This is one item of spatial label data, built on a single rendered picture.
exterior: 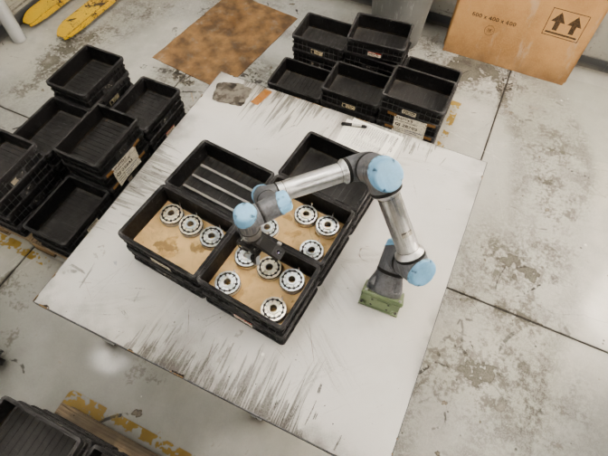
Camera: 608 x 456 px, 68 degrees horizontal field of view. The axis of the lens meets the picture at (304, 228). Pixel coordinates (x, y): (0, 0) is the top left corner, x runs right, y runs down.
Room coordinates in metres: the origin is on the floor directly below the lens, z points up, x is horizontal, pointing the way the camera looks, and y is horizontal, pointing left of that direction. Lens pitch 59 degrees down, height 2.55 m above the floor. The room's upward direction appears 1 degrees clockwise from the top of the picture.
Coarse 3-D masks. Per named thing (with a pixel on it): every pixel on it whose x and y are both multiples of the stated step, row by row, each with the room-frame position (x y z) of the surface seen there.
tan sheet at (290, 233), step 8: (296, 208) 1.12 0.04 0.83; (280, 216) 1.07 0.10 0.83; (288, 216) 1.08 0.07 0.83; (320, 216) 1.08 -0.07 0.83; (280, 224) 1.03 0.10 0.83; (288, 224) 1.03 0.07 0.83; (296, 224) 1.03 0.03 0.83; (280, 232) 0.99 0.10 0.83; (288, 232) 1.00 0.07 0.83; (296, 232) 1.00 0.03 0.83; (304, 232) 1.00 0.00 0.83; (312, 232) 1.00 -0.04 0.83; (280, 240) 0.95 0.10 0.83; (288, 240) 0.95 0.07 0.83; (296, 240) 0.96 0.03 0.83; (304, 240) 0.96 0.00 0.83; (320, 240) 0.96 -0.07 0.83; (328, 240) 0.96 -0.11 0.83; (296, 248) 0.92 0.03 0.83; (328, 248) 0.92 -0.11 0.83
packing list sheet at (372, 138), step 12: (348, 120) 1.79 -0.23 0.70; (360, 120) 1.79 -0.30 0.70; (348, 132) 1.70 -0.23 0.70; (360, 132) 1.71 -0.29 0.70; (372, 132) 1.71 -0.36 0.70; (384, 132) 1.71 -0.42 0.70; (348, 144) 1.62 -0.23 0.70; (360, 144) 1.62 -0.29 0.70; (372, 144) 1.62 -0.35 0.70; (384, 144) 1.63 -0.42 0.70; (396, 144) 1.63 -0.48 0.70
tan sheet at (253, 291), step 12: (228, 264) 0.83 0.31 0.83; (216, 276) 0.78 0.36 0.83; (240, 276) 0.78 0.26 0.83; (252, 276) 0.78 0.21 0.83; (252, 288) 0.73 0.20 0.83; (264, 288) 0.73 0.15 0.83; (276, 288) 0.73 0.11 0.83; (240, 300) 0.67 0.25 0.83; (252, 300) 0.67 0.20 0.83; (288, 300) 0.68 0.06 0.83; (288, 312) 0.63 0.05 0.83
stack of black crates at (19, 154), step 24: (0, 144) 1.73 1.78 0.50; (24, 144) 1.69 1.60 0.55; (0, 168) 1.56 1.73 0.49; (24, 168) 1.54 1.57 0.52; (48, 168) 1.64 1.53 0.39; (0, 192) 1.38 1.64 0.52; (24, 192) 1.46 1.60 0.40; (48, 192) 1.56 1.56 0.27; (0, 216) 1.32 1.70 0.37; (24, 216) 1.38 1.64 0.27
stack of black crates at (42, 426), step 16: (0, 400) 0.31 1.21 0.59; (0, 416) 0.26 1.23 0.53; (16, 416) 0.26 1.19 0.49; (32, 416) 0.27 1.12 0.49; (48, 416) 0.27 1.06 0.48; (0, 432) 0.20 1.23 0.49; (16, 432) 0.20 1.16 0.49; (32, 432) 0.20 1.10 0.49; (48, 432) 0.20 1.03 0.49; (64, 432) 0.20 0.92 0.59; (80, 432) 0.22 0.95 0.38; (0, 448) 0.14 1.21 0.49; (16, 448) 0.15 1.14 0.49; (32, 448) 0.15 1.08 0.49; (48, 448) 0.15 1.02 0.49; (64, 448) 0.15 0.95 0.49; (80, 448) 0.15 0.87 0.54; (112, 448) 0.18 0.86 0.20
